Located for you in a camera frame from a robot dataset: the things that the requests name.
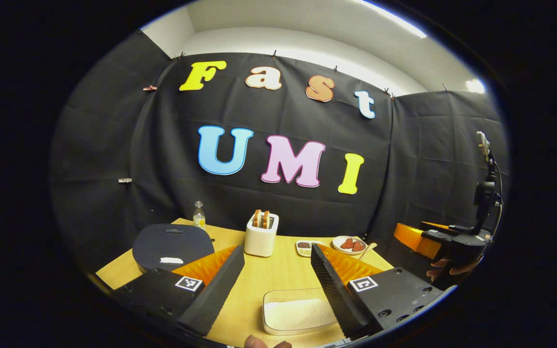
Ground dark rice cooker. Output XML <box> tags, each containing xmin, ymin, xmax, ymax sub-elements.
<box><xmin>132</xmin><ymin>223</ymin><xmax>215</xmax><ymax>274</ymax></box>

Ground small glass bottle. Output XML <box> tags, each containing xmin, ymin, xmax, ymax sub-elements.
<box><xmin>193</xmin><ymin>201</ymin><xmax>206</xmax><ymax>231</ymax></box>

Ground white divided grain dish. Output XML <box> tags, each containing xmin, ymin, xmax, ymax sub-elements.
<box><xmin>296</xmin><ymin>240</ymin><xmax>325</xmax><ymax>258</ymax></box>

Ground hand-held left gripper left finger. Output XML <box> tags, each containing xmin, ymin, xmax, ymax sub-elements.
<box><xmin>109</xmin><ymin>245</ymin><xmax>246</xmax><ymax>337</ymax></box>

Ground clear tray of rice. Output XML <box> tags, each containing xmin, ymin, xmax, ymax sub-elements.
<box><xmin>263</xmin><ymin>288</ymin><xmax>339</xmax><ymax>336</ymax></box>

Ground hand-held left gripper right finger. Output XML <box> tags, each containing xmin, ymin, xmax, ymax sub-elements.
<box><xmin>310</xmin><ymin>243</ymin><xmax>446</xmax><ymax>340</ymax></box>

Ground white round plate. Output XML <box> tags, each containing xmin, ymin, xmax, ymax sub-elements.
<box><xmin>332</xmin><ymin>235</ymin><xmax>367</xmax><ymax>255</ymax></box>

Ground black backdrop cloth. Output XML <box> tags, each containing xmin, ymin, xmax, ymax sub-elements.
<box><xmin>51</xmin><ymin>31</ymin><xmax>509</xmax><ymax>271</ymax></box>

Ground white toaster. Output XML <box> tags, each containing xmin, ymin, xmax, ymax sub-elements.
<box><xmin>245</xmin><ymin>213</ymin><xmax>280</xmax><ymax>258</ymax></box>

